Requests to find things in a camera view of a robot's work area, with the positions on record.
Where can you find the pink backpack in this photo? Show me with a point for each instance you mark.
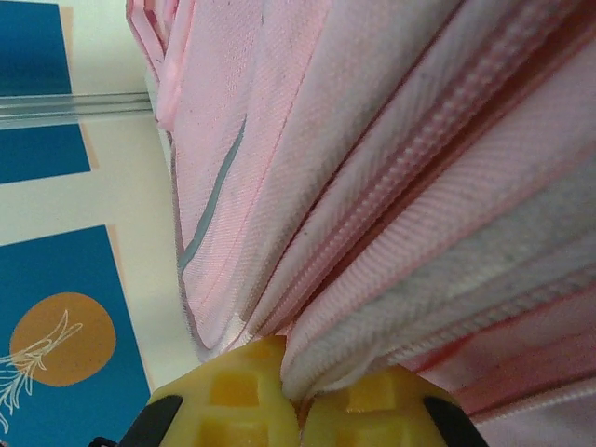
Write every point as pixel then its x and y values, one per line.
pixel 372 186

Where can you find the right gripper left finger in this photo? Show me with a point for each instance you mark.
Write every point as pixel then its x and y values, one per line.
pixel 233 410

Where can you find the aluminium frame post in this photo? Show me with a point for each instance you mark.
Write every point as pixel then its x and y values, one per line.
pixel 70 107

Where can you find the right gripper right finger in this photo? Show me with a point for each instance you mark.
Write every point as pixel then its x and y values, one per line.
pixel 391 419

